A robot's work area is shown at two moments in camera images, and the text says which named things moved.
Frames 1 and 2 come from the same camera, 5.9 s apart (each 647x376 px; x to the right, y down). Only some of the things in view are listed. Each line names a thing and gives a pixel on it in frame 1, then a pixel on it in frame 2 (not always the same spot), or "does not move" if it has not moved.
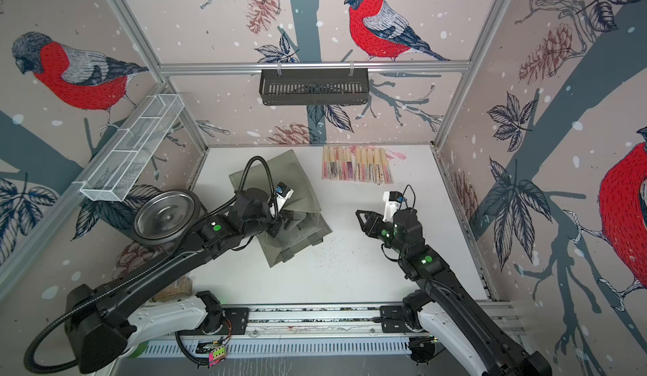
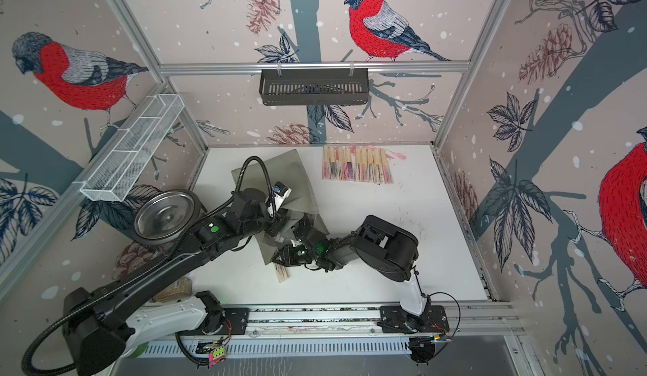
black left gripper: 280,220 does not move
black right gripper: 373,224 -> 286,250
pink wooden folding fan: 326,163 does not move
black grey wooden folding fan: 334,172 does not move
